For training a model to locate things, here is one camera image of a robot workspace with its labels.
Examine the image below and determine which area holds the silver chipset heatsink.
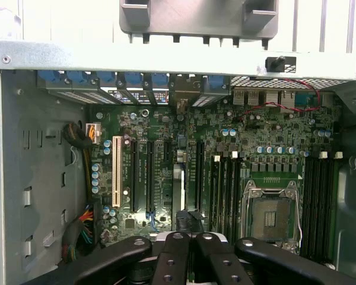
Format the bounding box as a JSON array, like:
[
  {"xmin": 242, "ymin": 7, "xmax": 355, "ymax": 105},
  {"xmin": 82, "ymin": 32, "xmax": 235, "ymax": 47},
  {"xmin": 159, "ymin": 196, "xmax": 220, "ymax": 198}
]
[{"xmin": 154, "ymin": 232, "xmax": 226, "ymax": 243}]

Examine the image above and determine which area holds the cpu socket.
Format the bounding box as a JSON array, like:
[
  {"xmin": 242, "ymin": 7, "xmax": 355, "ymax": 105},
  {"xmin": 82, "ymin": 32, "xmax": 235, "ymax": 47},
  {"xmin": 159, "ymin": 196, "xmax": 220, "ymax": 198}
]
[{"xmin": 240, "ymin": 177, "xmax": 303, "ymax": 257}]

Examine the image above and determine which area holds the black long expansion slot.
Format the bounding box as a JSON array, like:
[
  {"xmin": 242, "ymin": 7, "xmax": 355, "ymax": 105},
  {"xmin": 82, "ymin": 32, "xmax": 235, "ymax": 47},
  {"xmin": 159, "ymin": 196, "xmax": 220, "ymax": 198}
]
[
  {"xmin": 196, "ymin": 141, "xmax": 206, "ymax": 215},
  {"xmin": 129, "ymin": 140, "xmax": 139, "ymax": 213}
]

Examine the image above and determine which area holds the white pci slot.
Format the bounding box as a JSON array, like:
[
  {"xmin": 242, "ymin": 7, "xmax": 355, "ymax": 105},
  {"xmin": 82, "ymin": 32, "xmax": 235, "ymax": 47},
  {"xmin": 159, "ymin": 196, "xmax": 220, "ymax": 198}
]
[{"xmin": 112, "ymin": 135, "xmax": 122, "ymax": 208}]

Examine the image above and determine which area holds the green motherboard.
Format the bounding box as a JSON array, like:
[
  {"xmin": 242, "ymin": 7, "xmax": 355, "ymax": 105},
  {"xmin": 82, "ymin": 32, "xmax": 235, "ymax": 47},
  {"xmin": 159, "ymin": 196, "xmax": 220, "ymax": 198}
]
[{"xmin": 84, "ymin": 100, "xmax": 344, "ymax": 268}]

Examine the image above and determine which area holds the open dark pc case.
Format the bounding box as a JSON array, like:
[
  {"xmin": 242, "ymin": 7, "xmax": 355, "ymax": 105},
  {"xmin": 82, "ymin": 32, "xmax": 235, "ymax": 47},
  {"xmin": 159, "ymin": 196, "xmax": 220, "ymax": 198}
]
[{"xmin": 0, "ymin": 38, "xmax": 356, "ymax": 285}]

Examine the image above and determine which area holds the grey parts rack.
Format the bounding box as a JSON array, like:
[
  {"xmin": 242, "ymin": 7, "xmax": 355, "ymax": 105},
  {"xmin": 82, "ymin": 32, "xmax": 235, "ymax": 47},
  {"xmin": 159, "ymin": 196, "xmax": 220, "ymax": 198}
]
[{"xmin": 118, "ymin": 0, "xmax": 279, "ymax": 50}]

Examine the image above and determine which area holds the black sleeved power cable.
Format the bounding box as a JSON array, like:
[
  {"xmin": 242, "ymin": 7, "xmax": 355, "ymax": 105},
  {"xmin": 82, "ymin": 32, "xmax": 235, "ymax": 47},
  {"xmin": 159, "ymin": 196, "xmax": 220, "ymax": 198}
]
[
  {"xmin": 62, "ymin": 122, "xmax": 102, "ymax": 203},
  {"xmin": 61, "ymin": 204, "xmax": 95, "ymax": 265}
]

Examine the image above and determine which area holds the red and black thin wire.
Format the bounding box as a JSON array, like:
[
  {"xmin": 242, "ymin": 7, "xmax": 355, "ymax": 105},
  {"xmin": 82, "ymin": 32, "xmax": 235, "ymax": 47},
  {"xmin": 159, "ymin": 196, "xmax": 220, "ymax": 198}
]
[{"xmin": 233, "ymin": 78, "xmax": 322, "ymax": 123}]

